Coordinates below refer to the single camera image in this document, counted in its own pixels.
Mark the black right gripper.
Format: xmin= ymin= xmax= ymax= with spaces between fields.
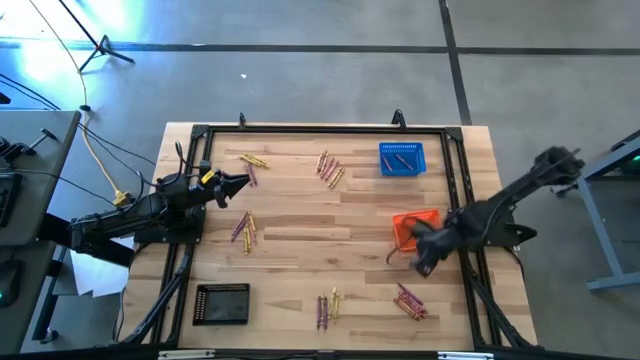
xmin=412 ymin=221 xmax=454 ymax=280

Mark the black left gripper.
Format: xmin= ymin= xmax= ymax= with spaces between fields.
xmin=192 ymin=169 xmax=251 ymax=211

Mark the orange plastic basket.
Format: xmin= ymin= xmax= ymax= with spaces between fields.
xmin=391 ymin=208 xmax=444 ymax=253

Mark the blue plastic basket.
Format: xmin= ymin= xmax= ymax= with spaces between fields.
xmin=378 ymin=141 xmax=428 ymax=177

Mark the black plastic basket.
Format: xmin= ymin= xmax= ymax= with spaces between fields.
xmin=192 ymin=282 xmax=251 ymax=327

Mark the black desk support beam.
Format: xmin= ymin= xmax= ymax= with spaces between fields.
xmin=38 ymin=213 xmax=135 ymax=269

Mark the white paper sheet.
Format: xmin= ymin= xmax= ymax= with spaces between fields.
xmin=69 ymin=237 xmax=136 ymax=299

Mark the black tripod stand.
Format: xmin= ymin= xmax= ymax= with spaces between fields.
xmin=57 ymin=0 xmax=136 ymax=74

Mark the grey metal table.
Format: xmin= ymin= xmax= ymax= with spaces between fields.
xmin=549 ymin=128 xmax=640 ymax=292

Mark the black desk clamp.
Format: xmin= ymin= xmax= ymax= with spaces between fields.
xmin=0 ymin=128 xmax=59 ymax=162

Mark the black keyboard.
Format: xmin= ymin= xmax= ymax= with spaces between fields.
xmin=0 ymin=172 xmax=24 ymax=229

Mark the black computer mouse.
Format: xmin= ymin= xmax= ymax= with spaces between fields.
xmin=0 ymin=259 xmax=24 ymax=309

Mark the dark grey desk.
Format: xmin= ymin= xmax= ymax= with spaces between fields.
xmin=0 ymin=240 xmax=57 ymax=357

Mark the black cable sleeve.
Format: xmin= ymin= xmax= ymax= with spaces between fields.
xmin=459 ymin=247 xmax=532 ymax=350
xmin=117 ymin=242 xmax=197 ymax=346

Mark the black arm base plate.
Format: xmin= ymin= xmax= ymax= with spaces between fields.
xmin=449 ymin=207 xmax=539 ymax=250
xmin=133 ymin=203 xmax=207 ymax=246

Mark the silver metal bracket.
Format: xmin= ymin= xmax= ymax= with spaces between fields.
xmin=437 ymin=351 xmax=496 ymax=360
xmin=157 ymin=348 xmax=216 ymax=360

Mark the black aluminium table frame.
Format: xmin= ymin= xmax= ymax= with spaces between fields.
xmin=149 ymin=122 xmax=539 ymax=351

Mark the yellow floor cable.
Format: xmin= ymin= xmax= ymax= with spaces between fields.
xmin=27 ymin=0 xmax=135 ymax=209

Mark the black floor cable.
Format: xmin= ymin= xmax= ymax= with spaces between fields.
xmin=77 ymin=122 xmax=158 ymax=167
xmin=9 ymin=167 xmax=119 ymax=207
xmin=0 ymin=72 xmax=62 ymax=111

